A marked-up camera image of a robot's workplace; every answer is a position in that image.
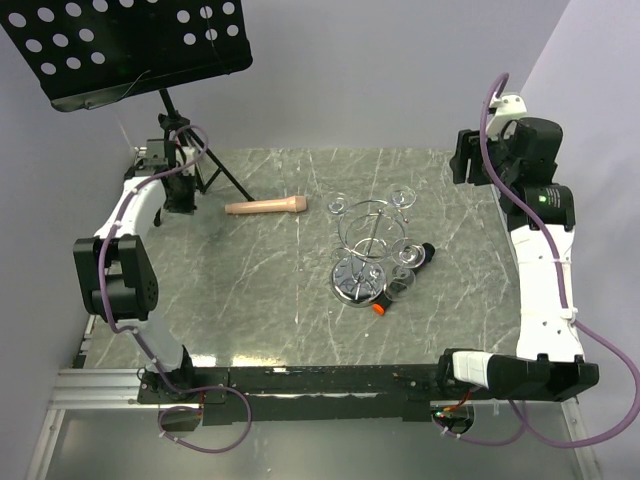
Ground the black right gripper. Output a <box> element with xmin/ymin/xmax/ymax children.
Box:
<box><xmin>448</xmin><ymin>123</ymin><xmax>520</xmax><ymax>189</ymax></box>

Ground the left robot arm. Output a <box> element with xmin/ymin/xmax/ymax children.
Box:
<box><xmin>73</xmin><ymin>141</ymin><xmax>202</xmax><ymax>402</ymax></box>

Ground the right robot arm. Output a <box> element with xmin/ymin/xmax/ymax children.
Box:
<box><xmin>436</xmin><ymin>94</ymin><xmax>599</xmax><ymax>402</ymax></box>

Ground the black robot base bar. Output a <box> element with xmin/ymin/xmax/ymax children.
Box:
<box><xmin>137</xmin><ymin>364</ymin><xmax>496</xmax><ymax>431</ymax></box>

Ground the clear wine glass far right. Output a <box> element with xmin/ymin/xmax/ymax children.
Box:
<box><xmin>384</xmin><ymin>183</ymin><xmax>417</xmax><ymax>210</ymax></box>

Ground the clear wine glass on rack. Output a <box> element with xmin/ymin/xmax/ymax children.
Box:
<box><xmin>385</xmin><ymin>238</ymin><xmax>426</xmax><ymax>301</ymax></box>

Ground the chrome wine glass rack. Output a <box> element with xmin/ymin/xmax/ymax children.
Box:
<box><xmin>329</xmin><ymin>199</ymin><xmax>407</xmax><ymax>308</ymax></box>

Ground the clear wine glass far left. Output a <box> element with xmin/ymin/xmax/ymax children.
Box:
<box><xmin>326</xmin><ymin>192</ymin><xmax>351</xmax><ymax>215</ymax></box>

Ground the black microphone orange end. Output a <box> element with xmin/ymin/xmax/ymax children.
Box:
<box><xmin>372</xmin><ymin>239</ymin><xmax>436</xmax><ymax>316</ymax></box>

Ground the black music stand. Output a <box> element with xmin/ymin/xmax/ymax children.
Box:
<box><xmin>0</xmin><ymin>0</ymin><xmax>255</xmax><ymax>229</ymax></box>

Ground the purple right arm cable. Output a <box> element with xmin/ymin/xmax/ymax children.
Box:
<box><xmin>432</xmin><ymin>73</ymin><xmax>638</xmax><ymax>449</ymax></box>

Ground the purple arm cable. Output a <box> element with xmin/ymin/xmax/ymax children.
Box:
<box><xmin>432</xmin><ymin>73</ymin><xmax>638</xmax><ymax>449</ymax></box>
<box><xmin>97</xmin><ymin>123</ymin><xmax>254</xmax><ymax>454</ymax></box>

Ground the aluminium frame rail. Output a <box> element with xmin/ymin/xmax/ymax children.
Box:
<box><xmin>24</xmin><ymin>147</ymin><xmax>601</xmax><ymax>480</ymax></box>

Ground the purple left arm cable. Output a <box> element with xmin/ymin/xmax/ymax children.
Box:
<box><xmin>97</xmin><ymin>123</ymin><xmax>254</xmax><ymax>454</ymax></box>

